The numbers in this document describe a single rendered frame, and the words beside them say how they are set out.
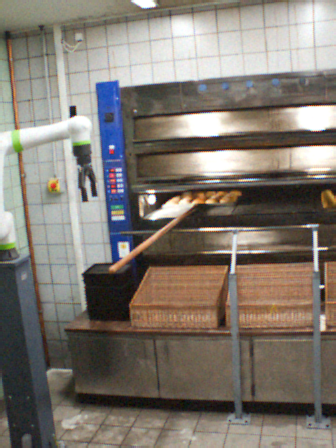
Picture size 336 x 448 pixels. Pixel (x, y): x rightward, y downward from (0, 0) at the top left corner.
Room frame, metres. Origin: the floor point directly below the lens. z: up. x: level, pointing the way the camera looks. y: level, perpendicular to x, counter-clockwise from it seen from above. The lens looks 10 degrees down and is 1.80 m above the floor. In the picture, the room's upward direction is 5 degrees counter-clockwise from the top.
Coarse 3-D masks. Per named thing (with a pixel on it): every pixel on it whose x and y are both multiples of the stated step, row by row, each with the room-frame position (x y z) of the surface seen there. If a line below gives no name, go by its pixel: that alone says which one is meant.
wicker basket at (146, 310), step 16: (160, 272) 3.70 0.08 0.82; (176, 272) 3.67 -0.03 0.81; (192, 272) 3.63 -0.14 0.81; (208, 272) 3.60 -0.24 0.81; (224, 272) 3.53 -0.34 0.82; (144, 288) 3.57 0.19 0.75; (160, 288) 3.67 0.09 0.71; (192, 288) 3.61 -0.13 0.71; (208, 288) 3.58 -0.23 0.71; (224, 288) 3.42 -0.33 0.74; (144, 304) 3.26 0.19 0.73; (160, 304) 3.23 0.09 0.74; (176, 304) 3.61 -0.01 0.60; (192, 304) 3.58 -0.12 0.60; (208, 304) 3.55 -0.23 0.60; (224, 304) 3.40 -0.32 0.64; (144, 320) 3.26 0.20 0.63; (160, 320) 3.35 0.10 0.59; (176, 320) 3.20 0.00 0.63; (192, 320) 3.29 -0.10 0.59; (208, 320) 3.28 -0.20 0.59
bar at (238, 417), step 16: (320, 336) 2.87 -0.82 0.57; (320, 352) 2.88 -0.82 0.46; (240, 368) 3.02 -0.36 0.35; (320, 368) 2.87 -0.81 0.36; (240, 384) 3.02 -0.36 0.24; (320, 384) 2.87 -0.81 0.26; (240, 400) 3.00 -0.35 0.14; (320, 400) 2.87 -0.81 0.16; (240, 416) 3.00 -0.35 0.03; (320, 416) 2.88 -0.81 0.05
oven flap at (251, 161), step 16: (320, 144) 3.47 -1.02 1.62; (144, 160) 3.77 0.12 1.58; (160, 160) 3.74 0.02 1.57; (176, 160) 3.71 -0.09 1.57; (192, 160) 3.68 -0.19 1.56; (208, 160) 3.65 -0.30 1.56; (224, 160) 3.62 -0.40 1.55; (240, 160) 3.59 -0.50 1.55; (256, 160) 3.56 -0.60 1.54; (272, 160) 3.53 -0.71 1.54; (288, 160) 3.50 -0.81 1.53; (304, 160) 3.47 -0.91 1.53; (320, 160) 3.44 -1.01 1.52; (144, 176) 3.73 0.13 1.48; (160, 176) 3.69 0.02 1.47; (176, 176) 3.65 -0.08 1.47; (192, 176) 3.62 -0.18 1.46; (208, 176) 3.60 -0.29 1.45; (224, 176) 3.58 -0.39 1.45; (240, 176) 3.57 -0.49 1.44
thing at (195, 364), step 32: (128, 320) 3.42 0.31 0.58; (224, 320) 3.27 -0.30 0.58; (320, 320) 3.09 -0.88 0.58; (96, 352) 3.30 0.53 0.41; (128, 352) 3.24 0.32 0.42; (160, 352) 3.18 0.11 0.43; (192, 352) 3.13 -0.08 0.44; (224, 352) 3.08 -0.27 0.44; (256, 352) 3.03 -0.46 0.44; (288, 352) 2.98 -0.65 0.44; (96, 384) 3.31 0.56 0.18; (128, 384) 3.25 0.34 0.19; (160, 384) 3.19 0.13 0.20; (192, 384) 3.14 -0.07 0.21; (224, 384) 3.08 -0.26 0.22; (256, 384) 3.03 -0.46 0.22; (288, 384) 2.98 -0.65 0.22
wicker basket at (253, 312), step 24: (264, 264) 3.52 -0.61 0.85; (288, 264) 3.47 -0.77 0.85; (312, 264) 3.44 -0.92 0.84; (240, 288) 3.52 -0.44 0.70; (264, 288) 3.48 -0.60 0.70; (288, 288) 3.43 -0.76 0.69; (312, 288) 3.40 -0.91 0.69; (240, 312) 3.10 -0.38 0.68; (264, 312) 3.06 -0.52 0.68; (288, 312) 3.03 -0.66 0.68; (312, 312) 2.99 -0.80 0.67
